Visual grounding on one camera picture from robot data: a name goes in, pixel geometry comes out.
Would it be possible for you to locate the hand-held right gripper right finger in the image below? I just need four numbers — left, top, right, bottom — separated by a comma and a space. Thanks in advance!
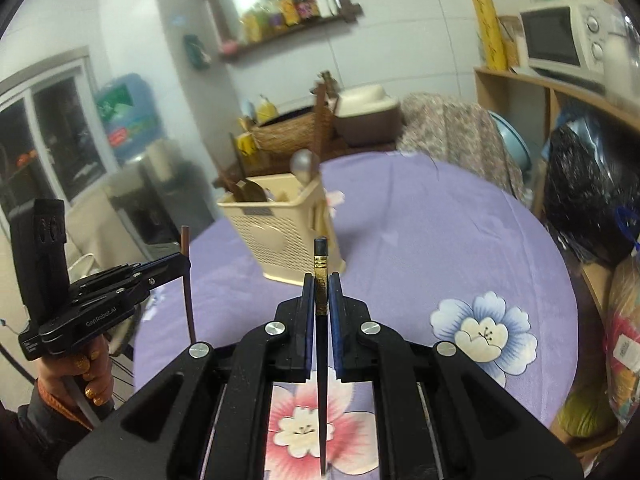
327, 272, 586, 480

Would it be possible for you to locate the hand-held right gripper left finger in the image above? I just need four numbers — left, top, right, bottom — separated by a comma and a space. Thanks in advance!
56, 273, 318, 480

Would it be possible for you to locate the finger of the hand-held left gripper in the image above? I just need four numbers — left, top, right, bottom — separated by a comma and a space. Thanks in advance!
70, 252, 193, 292
74, 272, 191, 307

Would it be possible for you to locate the beige plastic utensil basket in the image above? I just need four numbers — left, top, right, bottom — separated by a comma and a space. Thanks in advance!
216, 172, 346, 286

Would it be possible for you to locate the black chopstick with gold band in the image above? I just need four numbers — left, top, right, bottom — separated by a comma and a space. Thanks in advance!
313, 236, 331, 476

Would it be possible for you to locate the wooden spoon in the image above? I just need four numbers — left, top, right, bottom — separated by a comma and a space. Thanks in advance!
234, 178, 268, 203

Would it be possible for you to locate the metal spoon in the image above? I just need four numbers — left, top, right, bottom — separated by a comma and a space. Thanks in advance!
290, 149, 321, 196

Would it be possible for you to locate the person's left forearm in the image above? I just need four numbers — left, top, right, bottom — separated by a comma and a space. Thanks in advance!
0, 377, 116, 480

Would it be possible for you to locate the person's left hand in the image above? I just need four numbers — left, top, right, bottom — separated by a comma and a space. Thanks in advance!
36, 335, 115, 411

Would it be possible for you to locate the grey water dispenser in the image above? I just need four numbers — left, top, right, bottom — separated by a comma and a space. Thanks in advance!
107, 152, 216, 261

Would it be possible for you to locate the white paper roll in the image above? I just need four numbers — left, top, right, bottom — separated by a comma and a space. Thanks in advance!
147, 139, 176, 183

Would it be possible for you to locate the window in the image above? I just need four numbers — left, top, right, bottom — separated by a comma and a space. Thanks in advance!
0, 46, 113, 221

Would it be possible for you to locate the blue water jug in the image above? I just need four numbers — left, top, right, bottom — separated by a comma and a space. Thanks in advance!
95, 72, 163, 163

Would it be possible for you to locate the wooden washstand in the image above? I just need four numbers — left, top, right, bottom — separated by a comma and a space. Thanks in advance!
215, 132, 401, 176

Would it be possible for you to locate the wicker wash basin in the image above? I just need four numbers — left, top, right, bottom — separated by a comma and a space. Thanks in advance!
250, 105, 335, 156

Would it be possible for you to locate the yellow soap bottle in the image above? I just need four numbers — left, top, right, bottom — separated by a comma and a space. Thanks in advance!
256, 95, 278, 123

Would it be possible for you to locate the white and brown basin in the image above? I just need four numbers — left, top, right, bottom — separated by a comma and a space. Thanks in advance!
332, 85, 403, 148

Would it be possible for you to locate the bronze faucet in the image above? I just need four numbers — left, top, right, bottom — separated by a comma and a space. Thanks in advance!
315, 70, 341, 106

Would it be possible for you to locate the floral cloth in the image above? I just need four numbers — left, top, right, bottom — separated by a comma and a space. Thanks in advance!
397, 91, 526, 201

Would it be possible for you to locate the yellow-green bottle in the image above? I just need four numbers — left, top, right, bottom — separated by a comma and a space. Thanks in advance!
240, 7, 263, 43

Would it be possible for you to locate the blue plastic basin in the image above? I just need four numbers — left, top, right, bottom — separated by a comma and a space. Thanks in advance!
487, 110, 533, 176

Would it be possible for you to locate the black plastic bag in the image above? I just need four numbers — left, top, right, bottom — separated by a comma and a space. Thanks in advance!
542, 125, 640, 266

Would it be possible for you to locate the wooden shelf unit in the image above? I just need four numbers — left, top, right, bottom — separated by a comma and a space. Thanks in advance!
474, 65, 640, 311

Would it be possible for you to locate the colourful plastic bag pile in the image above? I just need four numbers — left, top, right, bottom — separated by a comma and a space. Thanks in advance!
555, 250, 640, 441

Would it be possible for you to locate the tall yellow box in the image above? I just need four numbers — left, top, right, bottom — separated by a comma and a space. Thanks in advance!
472, 0, 508, 72

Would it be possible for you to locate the white microwave oven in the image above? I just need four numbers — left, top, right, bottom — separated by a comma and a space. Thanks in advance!
519, 2, 613, 86

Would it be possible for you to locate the white kitchen appliance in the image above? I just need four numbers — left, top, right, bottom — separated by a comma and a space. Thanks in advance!
602, 15, 640, 98

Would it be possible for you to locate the green wall hanger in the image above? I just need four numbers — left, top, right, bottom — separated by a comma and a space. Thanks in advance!
182, 34, 211, 70

